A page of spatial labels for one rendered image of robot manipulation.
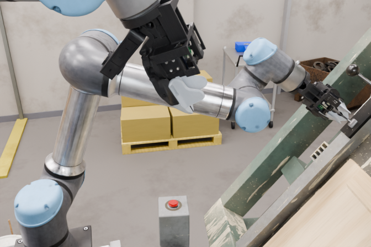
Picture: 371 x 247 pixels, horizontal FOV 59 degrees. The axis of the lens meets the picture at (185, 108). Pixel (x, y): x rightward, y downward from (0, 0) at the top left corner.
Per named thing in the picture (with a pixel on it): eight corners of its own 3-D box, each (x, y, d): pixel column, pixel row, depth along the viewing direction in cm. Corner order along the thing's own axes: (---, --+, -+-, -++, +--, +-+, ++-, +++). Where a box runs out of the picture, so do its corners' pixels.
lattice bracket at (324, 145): (316, 160, 111) (309, 156, 110) (330, 145, 109) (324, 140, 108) (321, 167, 107) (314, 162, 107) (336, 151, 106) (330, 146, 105)
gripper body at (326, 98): (326, 123, 86) (293, 98, 83) (311, 109, 94) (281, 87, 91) (347, 100, 84) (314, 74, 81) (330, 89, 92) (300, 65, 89)
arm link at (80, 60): (43, 41, 65) (281, 98, 68) (63, 31, 75) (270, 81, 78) (39, 95, 69) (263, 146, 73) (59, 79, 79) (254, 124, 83)
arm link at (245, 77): (220, 108, 81) (249, 74, 78) (217, 92, 91) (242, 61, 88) (244, 125, 83) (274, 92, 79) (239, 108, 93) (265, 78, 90)
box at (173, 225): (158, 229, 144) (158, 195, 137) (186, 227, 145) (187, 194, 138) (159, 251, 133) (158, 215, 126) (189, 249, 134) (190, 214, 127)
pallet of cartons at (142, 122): (115, 126, 406) (111, 75, 380) (202, 115, 435) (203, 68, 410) (123, 159, 337) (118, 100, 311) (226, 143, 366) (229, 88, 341)
